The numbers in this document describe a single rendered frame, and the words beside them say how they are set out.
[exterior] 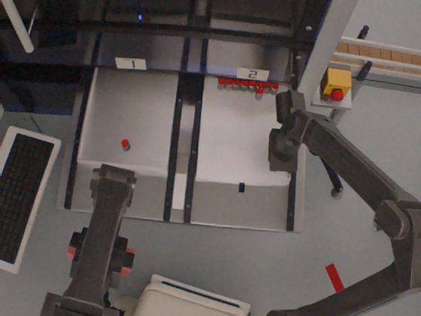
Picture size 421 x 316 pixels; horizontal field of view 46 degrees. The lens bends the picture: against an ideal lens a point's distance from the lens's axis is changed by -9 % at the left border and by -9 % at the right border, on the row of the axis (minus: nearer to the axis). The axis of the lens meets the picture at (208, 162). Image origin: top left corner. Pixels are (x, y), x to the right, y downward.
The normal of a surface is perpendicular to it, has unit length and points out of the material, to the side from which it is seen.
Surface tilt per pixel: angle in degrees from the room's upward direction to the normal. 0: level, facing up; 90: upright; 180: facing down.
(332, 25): 90
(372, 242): 0
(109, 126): 0
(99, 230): 41
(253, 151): 0
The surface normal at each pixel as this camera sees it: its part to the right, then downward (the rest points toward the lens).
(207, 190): 0.04, -0.33
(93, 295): 0.27, -0.82
